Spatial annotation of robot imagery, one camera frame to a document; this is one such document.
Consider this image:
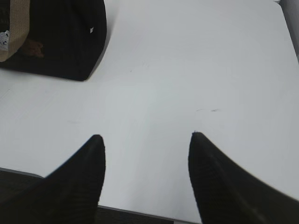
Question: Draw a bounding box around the black canvas tote bag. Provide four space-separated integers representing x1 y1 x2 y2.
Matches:
0 0 107 81

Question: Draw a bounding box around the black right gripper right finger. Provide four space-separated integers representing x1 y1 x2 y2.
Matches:
188 132 299 224

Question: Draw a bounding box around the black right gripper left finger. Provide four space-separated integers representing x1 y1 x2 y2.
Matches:
0 135 106 224

